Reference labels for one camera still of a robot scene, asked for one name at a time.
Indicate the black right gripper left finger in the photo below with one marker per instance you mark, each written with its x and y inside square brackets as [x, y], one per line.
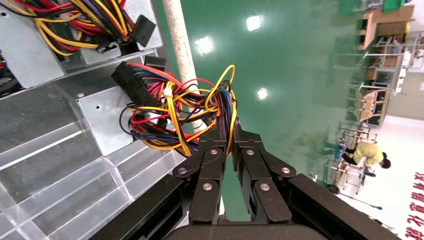
[207, 198]

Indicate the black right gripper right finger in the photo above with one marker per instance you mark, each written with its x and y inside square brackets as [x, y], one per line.
[265, 198]

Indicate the metal rack trolley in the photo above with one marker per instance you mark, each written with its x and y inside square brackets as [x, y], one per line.
[346, 175]

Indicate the person in yellow shirt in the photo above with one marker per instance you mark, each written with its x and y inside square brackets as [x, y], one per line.
[366, 154]

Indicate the clear acrylic divider tray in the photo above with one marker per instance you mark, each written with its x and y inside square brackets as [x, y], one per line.
[66, 185]

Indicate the wooden workbench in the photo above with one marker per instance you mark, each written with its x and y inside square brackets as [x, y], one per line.
[372, 106]

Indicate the shelf with cardboard boxes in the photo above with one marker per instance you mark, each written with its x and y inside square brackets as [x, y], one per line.
[386, 23]

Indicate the white pipe cart frame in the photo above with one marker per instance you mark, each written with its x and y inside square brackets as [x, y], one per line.
[179, 39]

